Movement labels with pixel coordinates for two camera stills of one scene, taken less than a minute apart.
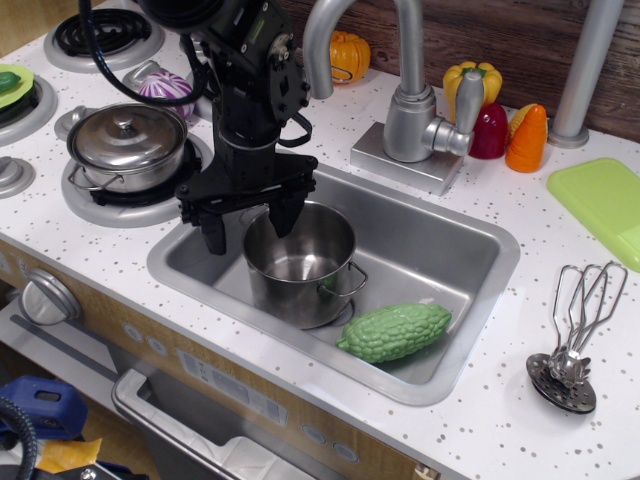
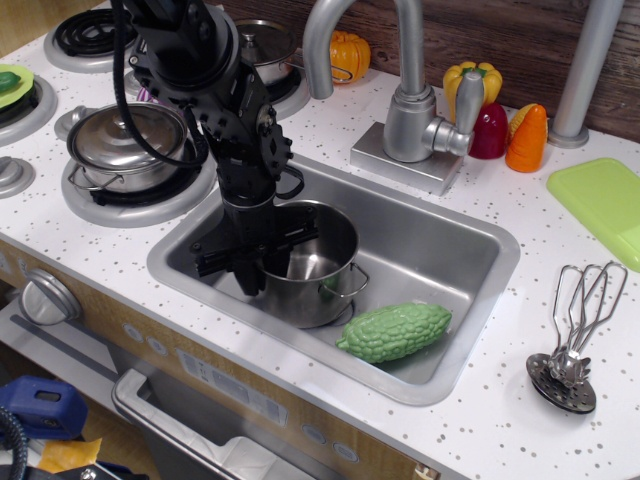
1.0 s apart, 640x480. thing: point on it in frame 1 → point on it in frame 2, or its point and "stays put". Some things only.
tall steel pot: x=298 y=280 stays put
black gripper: x=248 y=171 → x=251 y=228
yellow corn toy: x=516 y=122 stays put
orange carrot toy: x=527 y=148 stays put
